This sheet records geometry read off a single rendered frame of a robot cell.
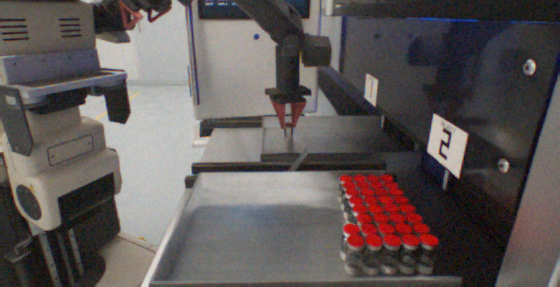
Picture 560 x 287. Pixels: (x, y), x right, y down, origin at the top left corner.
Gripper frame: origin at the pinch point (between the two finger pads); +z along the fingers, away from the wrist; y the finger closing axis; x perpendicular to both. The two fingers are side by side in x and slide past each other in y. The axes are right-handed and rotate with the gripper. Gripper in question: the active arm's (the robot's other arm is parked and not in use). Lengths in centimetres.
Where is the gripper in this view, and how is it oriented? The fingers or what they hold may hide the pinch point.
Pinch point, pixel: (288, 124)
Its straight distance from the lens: 81.3
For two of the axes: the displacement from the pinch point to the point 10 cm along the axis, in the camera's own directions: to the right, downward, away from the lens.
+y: 9.6, -1.2, 2.6
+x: -2.9, -3.3, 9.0
